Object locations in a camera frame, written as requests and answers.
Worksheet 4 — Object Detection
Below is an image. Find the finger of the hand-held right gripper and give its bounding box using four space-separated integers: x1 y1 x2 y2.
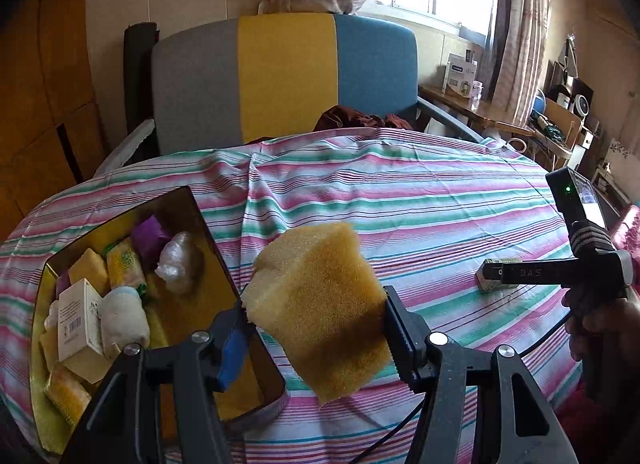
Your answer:
482 258 581 289

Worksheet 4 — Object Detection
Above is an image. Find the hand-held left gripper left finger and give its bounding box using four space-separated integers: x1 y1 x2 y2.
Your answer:
62 306 256 464

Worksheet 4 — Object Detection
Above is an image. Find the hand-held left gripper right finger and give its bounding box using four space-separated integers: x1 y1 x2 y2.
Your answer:
382 285 566 464

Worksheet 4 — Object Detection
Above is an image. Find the gold tin box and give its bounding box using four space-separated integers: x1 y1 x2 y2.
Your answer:
30 185 288 455

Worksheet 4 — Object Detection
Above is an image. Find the small olive box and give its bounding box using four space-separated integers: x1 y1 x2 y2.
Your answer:
475 258 521 293

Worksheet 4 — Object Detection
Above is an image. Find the large yellow-brown sponge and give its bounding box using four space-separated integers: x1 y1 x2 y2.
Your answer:
240 221 393 406

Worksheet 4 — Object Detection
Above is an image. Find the clear plastic-wrapped ball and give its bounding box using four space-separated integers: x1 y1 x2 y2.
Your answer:
155 231 203 295

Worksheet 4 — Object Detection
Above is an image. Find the white towel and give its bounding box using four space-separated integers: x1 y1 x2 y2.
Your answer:
100 286 152 360

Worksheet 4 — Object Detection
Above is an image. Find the yellow green snack packet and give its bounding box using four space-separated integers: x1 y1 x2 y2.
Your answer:
104 239 148 295

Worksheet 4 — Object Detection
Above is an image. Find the purple packet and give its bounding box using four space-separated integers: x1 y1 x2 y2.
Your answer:
131 215 173 265

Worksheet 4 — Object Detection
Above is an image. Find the white carton box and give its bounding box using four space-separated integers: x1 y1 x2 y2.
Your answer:
56 278 106 364

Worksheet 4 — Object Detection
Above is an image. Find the yellow scouring sponge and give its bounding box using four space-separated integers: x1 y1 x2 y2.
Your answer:
44 364 93 427

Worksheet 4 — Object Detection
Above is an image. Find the person's right hand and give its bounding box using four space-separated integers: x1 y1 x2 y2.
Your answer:
561 286 640 370

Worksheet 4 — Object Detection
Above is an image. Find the pink cloth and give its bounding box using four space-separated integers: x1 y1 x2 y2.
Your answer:
615 204 640 285

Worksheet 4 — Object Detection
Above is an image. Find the cluttered wooden shelf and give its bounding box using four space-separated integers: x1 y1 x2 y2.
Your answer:
530 34 606 170

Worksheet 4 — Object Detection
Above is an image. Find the striped tablecloth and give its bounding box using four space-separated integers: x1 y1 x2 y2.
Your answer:
0 125 601 464

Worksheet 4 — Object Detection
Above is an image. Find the wooden desk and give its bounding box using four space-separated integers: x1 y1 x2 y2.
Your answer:
417 84 538 137

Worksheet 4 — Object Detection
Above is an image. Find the white printed carton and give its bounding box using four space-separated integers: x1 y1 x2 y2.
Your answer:
442 51 478 97

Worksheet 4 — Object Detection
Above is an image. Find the beige striped curtain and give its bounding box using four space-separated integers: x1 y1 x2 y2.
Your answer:
482 0 551 127

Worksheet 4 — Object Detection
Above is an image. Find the dark red cloth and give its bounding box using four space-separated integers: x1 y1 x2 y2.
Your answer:
314 105 416 132

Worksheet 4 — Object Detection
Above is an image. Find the grey yellow blue chair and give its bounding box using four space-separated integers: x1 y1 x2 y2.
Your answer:
95 13 486 177

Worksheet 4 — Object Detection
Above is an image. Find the black rolled mat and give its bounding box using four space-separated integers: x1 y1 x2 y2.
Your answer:
122 21 161 137

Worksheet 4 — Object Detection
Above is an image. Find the wooden wardrobe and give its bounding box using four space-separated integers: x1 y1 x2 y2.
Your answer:
0 0 131 230

